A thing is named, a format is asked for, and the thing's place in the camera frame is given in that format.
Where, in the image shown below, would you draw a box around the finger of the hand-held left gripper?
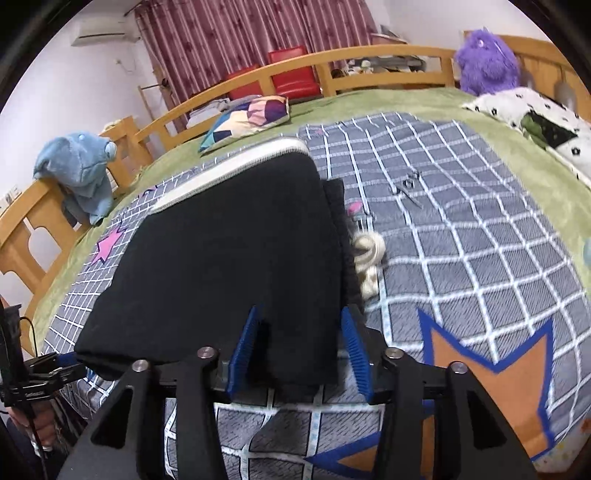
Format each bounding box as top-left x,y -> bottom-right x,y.
25,367 -> 88,400
28,352 -> 88,372

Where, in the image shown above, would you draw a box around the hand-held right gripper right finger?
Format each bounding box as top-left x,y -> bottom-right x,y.
341,307 -> 539,480

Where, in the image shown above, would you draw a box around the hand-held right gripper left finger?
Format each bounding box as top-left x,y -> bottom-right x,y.
55,304 -> 262,480

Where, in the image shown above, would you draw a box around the black pants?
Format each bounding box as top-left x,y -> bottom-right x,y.
74,137 -> 386,403

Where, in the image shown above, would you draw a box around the person's left hand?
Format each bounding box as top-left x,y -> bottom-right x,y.
9,401 -> 58,455

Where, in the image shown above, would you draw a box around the grey checkered star quilt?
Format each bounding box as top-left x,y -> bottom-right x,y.
34,111 -> 585,480

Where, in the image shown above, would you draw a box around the blue plush elephant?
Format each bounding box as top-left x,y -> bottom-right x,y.
33,133 -> 118,227

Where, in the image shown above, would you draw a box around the star printed white cloth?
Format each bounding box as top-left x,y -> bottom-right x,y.
531,431 -> 578,474

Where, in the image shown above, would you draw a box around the colourful geometric pillow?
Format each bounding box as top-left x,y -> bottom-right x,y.
199,95 -> 291,153

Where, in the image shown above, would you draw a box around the folded white clothes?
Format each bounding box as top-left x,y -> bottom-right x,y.
187,99 -> 232,127

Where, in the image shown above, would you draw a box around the green bed sheet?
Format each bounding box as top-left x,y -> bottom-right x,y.
28,85 -> 591,356

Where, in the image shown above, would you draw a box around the wooden clothes rack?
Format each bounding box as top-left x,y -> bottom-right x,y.
139,76 -> 178,134

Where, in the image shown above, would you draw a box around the red chair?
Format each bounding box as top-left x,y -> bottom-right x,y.
226,65 -> 264,100
268,45 -> 320,97

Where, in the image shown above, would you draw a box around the white flower print pillow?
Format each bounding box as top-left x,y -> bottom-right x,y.
462,87 -> 591,190

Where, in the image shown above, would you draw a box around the pile of household clutter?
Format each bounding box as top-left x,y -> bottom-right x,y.
332,30 -> 428,77

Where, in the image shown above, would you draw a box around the purple plush toy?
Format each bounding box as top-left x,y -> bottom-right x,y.
455,28 -> 522,97

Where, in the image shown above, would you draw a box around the dark red patterned curtain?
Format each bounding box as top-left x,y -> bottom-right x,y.
134,0 -> 384,100

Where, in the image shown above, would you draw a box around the white air conditioner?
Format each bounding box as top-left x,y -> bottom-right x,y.
70,14 -> 139,46

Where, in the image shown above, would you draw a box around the wooden bed frame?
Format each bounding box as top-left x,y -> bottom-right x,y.
0,44 -> 591,365

